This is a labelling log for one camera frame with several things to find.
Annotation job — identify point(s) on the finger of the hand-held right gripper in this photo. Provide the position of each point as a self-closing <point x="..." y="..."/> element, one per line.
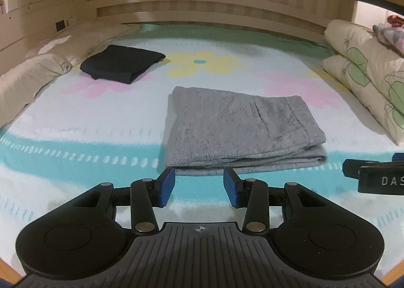
<point x="352" y="168"/>

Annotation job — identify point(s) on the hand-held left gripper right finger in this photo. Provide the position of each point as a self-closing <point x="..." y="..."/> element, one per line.
<point x="229" y="187"/>

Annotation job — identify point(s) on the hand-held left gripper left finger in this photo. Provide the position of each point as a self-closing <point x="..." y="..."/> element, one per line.
<point x="167" y="187"/>

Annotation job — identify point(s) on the floral bed sheet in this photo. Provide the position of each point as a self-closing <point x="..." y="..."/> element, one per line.
<point x="94" y="124"/>

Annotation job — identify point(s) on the cream floral folded quilt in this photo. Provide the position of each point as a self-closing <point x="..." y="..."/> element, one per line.
<point x="363" y="67"/>

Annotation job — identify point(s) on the black folded cloth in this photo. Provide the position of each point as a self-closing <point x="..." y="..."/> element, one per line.
<point x="121" y="62"/>

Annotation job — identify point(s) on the grey pink patterned blanket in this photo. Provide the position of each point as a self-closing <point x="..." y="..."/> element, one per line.
<point x="391" y="37"/>

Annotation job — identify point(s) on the dark red object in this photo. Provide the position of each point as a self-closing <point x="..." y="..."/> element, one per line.
<point x="396" y="20"/>

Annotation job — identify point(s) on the beige pillow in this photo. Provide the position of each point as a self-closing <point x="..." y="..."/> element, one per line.
<point x="28" y="80"/>
<point x="82" y="39"/>

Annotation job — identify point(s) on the wooden headboard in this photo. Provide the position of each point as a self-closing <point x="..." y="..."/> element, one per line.
<point x="205" y="1"/>

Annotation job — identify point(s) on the black wall outlet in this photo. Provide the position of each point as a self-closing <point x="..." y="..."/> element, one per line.
<point x="60" y="25"/>

